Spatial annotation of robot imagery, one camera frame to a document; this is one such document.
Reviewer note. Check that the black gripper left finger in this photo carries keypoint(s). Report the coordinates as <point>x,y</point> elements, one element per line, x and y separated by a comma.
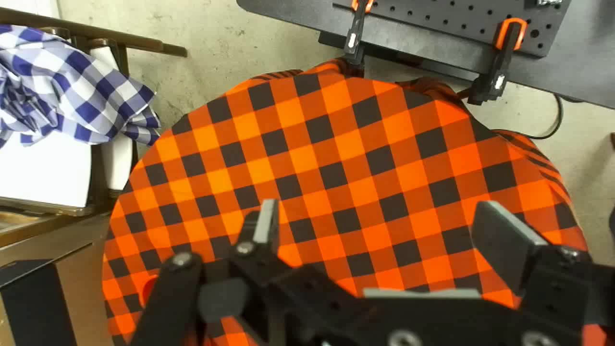
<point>265,224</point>

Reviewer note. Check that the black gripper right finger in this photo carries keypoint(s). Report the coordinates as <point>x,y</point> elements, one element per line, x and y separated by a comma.
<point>501,244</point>

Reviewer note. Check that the orange black checked tablecloth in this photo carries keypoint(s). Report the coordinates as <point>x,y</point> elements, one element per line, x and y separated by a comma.
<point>357,161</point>

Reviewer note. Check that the white foam board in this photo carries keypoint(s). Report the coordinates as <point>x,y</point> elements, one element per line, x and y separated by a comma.
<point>115,161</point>

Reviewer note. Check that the orange black spring clamp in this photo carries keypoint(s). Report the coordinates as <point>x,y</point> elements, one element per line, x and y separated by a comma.
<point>353,40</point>
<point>496,71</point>

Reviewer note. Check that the brown cardboard carton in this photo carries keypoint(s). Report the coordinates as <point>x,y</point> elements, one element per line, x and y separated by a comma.
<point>86,290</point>

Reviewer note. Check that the black pegboard panel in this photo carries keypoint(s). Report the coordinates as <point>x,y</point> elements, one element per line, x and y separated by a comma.
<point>448,21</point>

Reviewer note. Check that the flat white box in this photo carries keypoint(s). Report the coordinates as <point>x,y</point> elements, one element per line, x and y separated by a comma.
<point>38,174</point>

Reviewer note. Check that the blue white checked cloth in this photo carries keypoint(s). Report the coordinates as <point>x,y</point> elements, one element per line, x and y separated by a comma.
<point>57,90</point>

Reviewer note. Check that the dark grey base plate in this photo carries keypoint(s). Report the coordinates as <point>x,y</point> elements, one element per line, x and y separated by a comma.
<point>576,65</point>

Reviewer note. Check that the dark wooden frame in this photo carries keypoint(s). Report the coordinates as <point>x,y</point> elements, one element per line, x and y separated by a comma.
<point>96,36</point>

